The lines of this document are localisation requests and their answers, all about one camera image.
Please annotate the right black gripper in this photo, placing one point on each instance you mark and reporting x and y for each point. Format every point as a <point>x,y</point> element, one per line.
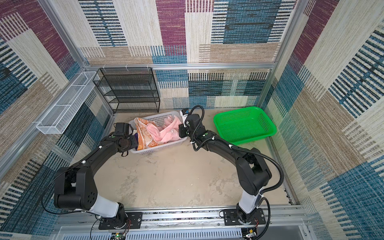
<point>181,128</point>

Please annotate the pink towel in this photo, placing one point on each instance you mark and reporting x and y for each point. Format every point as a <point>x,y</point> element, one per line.
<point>169,132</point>

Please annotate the green plastic basket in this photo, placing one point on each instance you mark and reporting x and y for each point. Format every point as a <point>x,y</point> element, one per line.
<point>244,125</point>

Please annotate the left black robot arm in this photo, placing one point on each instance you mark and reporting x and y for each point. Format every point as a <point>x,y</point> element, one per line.
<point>75,188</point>

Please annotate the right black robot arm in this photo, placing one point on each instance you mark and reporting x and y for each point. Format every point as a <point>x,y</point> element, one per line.
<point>252,169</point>

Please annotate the purple towel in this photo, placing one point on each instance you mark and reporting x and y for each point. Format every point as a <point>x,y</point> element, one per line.
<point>137,141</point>

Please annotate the orange patterned towel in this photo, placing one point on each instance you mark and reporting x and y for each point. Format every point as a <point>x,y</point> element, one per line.
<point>145,139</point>

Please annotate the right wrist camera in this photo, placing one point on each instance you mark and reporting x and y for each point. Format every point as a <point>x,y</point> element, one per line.
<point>184,114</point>

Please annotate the black wire mesh shelf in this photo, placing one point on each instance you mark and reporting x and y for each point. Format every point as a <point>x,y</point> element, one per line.
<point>129,90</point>

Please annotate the white wire mesh tray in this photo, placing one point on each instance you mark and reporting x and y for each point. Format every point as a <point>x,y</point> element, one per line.
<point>58,118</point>

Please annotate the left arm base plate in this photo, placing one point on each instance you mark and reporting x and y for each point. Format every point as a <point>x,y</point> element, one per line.
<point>131,220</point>

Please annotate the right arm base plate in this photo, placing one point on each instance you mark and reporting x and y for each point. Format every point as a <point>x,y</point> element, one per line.
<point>234,217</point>

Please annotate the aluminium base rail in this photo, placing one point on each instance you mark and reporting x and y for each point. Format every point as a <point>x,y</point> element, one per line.
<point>280,222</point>

